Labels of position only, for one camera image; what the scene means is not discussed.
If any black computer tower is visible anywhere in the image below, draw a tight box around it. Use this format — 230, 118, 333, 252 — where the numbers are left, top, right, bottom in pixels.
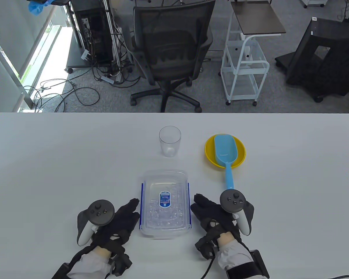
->
71, 0, 114, 64

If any black rolling stand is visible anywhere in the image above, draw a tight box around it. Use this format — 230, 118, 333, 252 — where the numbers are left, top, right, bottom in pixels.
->
275, 17, 349, 103

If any clear plastic shaker cup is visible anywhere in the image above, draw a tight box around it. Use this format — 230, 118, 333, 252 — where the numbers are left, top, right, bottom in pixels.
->
159, 126, 181, 158

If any black mesh office chair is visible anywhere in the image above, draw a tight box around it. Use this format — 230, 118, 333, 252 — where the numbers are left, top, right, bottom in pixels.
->
130, 0, 215, 113

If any black and white controller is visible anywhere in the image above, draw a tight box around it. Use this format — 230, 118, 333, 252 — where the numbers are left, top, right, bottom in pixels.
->
76, 199, 115, 247
219, 189, 255, 236

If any blue plastic cloth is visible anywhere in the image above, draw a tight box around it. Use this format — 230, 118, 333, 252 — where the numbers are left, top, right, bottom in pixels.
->
28, 0, 54, 16

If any person's right hand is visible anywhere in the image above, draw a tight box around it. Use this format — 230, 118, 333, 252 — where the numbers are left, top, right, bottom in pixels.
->
190, 194, 245, 247

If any black armband battery pack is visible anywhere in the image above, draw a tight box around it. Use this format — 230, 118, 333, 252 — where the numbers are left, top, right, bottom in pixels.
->
51, 262, 72, 279
225, 249, 270, 279

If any bundle of black computer cables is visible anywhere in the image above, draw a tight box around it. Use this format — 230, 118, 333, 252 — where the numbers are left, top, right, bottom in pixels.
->
89, 29, 141, 87

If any clear container with blue clips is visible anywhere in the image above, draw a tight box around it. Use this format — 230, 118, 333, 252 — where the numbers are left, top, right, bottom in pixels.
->
139, 170, 191, 239

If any tangle of black floor cables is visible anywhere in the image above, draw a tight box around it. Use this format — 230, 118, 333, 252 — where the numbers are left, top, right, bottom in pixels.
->
23, 78, 101, 113

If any person's left hand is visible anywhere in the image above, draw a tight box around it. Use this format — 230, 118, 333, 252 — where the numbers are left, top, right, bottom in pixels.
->
90, 198, 140, 256

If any yellow plastic bowl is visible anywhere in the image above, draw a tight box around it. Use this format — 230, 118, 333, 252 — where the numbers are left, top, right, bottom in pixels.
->
204, 134, 246, 169

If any person's right forearm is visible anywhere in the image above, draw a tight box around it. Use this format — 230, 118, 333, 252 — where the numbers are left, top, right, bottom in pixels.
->
217, 232, 268, 279

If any white cart with brown top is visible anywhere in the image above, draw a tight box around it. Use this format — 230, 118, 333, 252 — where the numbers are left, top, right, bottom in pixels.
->
220, 0, 287, 106

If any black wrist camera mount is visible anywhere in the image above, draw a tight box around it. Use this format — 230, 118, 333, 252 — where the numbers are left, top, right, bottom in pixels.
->
108, 252, 133, 276
195, 236, 218, 260

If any silver aluminium frame post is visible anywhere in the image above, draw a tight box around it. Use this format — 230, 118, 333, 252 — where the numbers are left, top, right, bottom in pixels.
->
102, 0, 122, 69

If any light blue plastic scoop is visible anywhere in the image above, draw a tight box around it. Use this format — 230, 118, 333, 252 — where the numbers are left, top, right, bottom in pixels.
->
214, 134, 238, 192

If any small white cart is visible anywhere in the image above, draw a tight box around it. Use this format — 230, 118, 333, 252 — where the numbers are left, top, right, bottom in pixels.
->
301, 0, 328, 8

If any person's left forearm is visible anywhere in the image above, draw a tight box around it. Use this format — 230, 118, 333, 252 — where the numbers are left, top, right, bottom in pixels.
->
66, 247, 117, 279

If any pile of clear ice cubes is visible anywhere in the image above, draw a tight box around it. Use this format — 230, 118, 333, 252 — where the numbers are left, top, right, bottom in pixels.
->
144, 182, 188, 228

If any grey wheeled platform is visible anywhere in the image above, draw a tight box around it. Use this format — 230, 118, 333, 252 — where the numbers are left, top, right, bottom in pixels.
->
65, 28, 134, 74

